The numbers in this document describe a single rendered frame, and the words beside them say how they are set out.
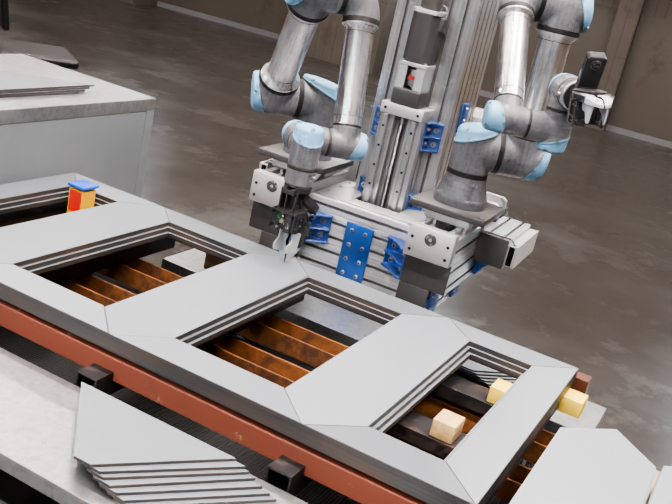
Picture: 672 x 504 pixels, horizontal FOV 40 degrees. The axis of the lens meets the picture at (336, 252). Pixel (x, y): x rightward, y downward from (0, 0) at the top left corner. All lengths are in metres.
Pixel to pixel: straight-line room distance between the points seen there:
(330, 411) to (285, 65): 1.18
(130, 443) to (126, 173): 1.60
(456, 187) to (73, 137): 1.14
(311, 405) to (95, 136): 1.46
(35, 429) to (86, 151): 1.36
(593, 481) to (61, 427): 0.96
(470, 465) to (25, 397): 0.83
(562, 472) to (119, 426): 0.80
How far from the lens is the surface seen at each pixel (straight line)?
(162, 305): 2.01
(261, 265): 2.34
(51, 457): 1.65
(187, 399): 1.78
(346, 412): 1.73
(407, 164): 2.73
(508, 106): 2.31
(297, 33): 2.51
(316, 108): 2.71
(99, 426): 1.67
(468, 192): 2.57
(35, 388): 1.85
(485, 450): 1.74
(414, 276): 2.55
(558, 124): 2.32
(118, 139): 3.02
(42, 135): 2.76
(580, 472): 1.78
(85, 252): 2.29
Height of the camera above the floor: 1.66
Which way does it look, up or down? 18 degrees down
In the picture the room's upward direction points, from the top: 13 degrees clockwise
